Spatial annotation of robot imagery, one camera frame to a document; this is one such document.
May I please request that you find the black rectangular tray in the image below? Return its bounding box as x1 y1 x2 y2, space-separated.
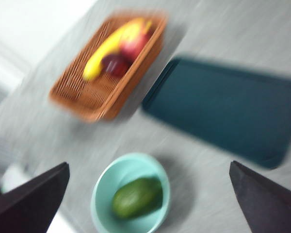
141 56 291 170

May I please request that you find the teal ceramic bowl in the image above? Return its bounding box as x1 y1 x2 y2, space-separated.
90 152 172 233

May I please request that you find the dark purple plum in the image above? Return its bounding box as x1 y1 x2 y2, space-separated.
101 54 133 78

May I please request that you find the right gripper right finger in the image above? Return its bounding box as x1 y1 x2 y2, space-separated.
228 160 291 233

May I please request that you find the yellow banana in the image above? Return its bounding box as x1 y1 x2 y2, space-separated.
83 17 153 82

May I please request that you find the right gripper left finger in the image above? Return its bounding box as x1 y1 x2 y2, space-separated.
0 162 70 233

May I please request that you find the red apple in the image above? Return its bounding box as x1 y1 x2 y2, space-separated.
119 25 154 61

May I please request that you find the brown wicker basket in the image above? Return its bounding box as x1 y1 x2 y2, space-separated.
49 9 168 124

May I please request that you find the green avocado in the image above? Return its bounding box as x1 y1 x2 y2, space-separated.
111 177 164 219

